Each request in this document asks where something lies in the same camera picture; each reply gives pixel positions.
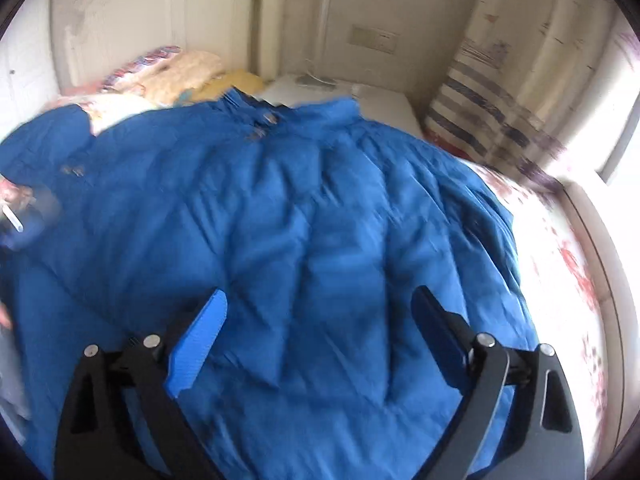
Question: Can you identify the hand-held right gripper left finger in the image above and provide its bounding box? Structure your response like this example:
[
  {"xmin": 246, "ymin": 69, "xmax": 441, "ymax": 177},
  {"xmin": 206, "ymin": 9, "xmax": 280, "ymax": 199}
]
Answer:
[{"xmin": 54, "ymin": 287, "xmax": 228, "ymax": 480}]

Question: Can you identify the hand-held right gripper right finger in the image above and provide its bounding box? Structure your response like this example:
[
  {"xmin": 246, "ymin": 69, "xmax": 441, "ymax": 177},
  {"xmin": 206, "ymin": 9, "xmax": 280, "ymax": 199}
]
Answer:
[{"xmin": 411, "ymin": 285, "xmax": 586, "ymax": 480}]

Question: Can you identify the blue puffer jacket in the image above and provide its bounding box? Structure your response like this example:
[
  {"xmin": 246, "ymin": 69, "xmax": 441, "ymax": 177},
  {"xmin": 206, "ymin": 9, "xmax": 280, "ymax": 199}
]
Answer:
[{"xmin": 0, "ymin": 96, "xmax": 543, "ymax": 480}]

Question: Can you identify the floral bedsheet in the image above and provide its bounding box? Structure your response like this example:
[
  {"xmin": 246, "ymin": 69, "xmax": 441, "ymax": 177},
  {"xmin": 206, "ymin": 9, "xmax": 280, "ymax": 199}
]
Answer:
[{"xmin": 0, "ymin": 92, "xmax": 623, "ymax": 480}]

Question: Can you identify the pink blue striped pillow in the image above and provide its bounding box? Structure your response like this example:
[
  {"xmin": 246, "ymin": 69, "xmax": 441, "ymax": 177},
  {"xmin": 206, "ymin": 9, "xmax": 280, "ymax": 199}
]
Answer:
[{"xmin": 102, "ymin": 46, "xmax": 183, "ymax": 95}]

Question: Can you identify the cream quilted pillow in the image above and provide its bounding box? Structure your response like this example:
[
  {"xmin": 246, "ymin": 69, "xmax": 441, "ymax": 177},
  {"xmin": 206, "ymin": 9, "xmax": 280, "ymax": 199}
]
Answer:
[{"xmin": 135, "ymin": 51, "xmax": 227, "ymax": 107}]

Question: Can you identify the yellow pillow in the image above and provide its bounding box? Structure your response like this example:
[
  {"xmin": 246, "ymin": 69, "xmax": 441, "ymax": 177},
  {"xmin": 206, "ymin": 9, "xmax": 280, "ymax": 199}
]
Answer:
[{"xmin": 192, "ymin": 71, "xmax": 266, "ymax": 105}]

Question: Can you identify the white wooden headboard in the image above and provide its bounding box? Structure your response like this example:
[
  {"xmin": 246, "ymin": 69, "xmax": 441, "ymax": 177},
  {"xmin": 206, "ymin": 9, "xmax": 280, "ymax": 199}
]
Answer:
[{"xmin": 50, "ymin": 0, "xmax": 266, "ymax": 106}]

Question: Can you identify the white nightstand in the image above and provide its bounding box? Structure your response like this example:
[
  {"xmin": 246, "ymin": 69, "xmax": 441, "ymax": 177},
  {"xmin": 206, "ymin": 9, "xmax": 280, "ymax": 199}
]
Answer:
[{"xmin": 260, "ymin": 74, "xmax": 427, "ymax": 140}]

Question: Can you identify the striped curtain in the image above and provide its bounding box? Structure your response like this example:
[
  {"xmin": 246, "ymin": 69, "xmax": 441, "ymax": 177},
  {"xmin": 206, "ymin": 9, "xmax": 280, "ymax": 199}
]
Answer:
[{"xmin": 422, "ymin": 0, "xmax": 632, "ymax": 188}]

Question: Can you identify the wall socket plate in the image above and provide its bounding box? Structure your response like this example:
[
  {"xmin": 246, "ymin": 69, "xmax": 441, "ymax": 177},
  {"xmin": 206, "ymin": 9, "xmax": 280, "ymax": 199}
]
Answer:
[{"xmin": 348, "ymin": 25, "xmax": 400, "ymax": 54}]

